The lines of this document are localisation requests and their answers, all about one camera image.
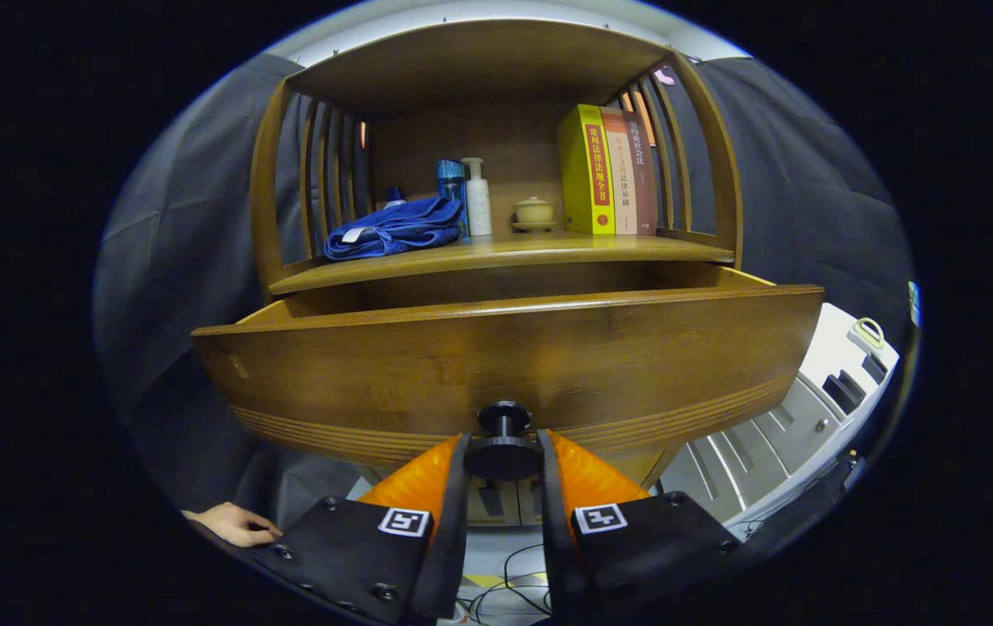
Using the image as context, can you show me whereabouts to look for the wooden countertop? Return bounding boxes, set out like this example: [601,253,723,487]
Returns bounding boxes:
[269,230,736,296]

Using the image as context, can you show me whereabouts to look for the teal blue bottle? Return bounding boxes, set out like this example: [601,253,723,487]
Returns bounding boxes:
[437,159,470,243]

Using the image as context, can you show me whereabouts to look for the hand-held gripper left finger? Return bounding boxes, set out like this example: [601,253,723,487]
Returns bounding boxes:
[244,432,471,625]

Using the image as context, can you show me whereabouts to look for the yellow black floor tape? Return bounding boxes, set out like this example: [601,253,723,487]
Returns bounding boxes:
[462,572,550,589]

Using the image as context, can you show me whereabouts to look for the small beige handle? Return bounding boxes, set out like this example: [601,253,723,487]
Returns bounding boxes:
[847,317,887,351]

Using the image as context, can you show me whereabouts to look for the beige lidded tea cup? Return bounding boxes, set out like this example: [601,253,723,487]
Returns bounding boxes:
[511,196,560,233]

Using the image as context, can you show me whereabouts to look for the thick yellow book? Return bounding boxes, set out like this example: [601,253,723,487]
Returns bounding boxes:
[557,104,616,236]

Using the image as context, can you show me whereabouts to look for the wooden cabinet door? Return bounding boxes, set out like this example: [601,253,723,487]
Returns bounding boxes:
[507,476,543,528]
[467,476,508,528]

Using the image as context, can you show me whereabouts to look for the wooden drawer with black knob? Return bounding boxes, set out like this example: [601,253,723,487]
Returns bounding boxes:
[190,265,826,483]

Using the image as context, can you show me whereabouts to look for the white pump bottle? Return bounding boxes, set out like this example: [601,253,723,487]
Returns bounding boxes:
[461,157,494,237]

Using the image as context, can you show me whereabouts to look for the brown book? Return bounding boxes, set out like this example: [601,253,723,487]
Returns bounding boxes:
[623,110,659,236]

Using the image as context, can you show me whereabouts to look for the folded blue towel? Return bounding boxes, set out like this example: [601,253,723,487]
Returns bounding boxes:
[323,196,465,262]

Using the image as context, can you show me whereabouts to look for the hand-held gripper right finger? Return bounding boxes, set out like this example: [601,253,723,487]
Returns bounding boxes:
[536,429,745,625]

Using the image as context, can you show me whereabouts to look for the wooden cabinet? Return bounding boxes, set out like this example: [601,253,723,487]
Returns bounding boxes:
[249,19,745,527]

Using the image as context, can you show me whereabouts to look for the black floor cable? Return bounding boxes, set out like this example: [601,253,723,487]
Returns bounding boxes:
[460,543,551,623]

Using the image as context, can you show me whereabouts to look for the orange and white book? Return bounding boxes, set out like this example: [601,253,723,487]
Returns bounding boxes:
[601,106,639,236]

